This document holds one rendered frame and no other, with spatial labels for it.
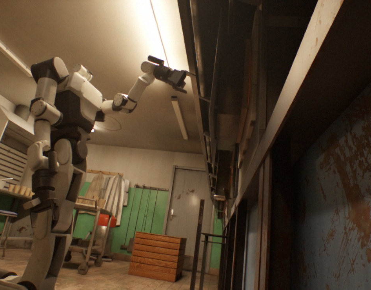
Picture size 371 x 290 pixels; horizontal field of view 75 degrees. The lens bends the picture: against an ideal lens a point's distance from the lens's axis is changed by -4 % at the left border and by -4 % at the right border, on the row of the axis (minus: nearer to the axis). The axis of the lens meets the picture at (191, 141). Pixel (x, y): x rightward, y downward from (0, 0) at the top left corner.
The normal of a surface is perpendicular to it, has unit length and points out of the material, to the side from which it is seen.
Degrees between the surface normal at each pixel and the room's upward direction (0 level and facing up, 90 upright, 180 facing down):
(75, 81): 77
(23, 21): 180
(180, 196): 90
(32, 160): 91
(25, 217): 90
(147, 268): 90
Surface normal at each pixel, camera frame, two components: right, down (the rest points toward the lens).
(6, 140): 0.99, 0.08
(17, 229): -0.10, -0.37
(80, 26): -0.13, 0.93
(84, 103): 0.96, -0.18
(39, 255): -0.06, 0.04
